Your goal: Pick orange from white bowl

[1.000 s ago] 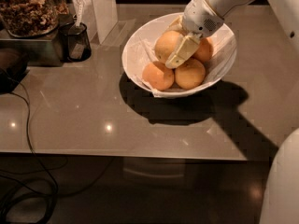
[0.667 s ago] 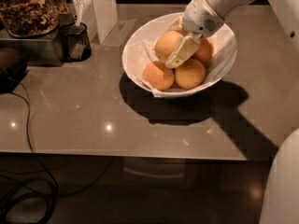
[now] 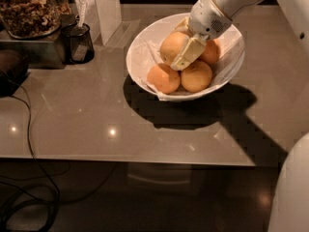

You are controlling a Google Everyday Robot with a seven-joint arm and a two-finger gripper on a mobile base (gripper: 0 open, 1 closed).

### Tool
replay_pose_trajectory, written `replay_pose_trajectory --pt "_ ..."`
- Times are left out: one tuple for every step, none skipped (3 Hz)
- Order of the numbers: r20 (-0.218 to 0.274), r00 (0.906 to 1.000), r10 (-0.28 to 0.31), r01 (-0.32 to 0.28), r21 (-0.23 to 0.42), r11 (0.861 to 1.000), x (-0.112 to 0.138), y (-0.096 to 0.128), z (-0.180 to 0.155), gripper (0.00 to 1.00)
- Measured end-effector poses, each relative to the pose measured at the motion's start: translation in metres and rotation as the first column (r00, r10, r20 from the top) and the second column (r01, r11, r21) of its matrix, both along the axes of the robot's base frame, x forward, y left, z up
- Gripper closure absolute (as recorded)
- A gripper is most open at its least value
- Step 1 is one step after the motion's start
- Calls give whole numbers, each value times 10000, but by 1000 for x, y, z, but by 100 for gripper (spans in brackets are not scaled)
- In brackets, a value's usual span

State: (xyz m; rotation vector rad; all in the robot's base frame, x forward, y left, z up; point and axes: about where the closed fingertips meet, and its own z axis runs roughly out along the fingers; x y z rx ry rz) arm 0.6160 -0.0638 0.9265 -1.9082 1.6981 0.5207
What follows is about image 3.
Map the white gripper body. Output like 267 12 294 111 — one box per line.
188 0 232 40

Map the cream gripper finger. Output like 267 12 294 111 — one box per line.
174 16 193 37
171 34 207 71

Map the orange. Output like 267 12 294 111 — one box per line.
147 63 181 94
200 40 221 65
181 60 212 93
159 32 189 66

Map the white bowl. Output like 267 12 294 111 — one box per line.
126 13 245 102

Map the white paper bowl liner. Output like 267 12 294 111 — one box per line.
126 31 245 102

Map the white rectangular column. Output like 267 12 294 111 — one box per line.
85 0 122 45

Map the white utensil in cup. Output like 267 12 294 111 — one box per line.
77 0 88 29

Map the black mesh cup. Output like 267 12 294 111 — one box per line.
61 23 95 65

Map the metal box stand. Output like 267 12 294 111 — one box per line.
0 14 75 69

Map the glass jar of walnuts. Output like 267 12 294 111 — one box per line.
0 0 61 40

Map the dark device at left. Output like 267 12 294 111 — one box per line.
0 49 30 97

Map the black cable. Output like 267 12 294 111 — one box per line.
0 80 120 232

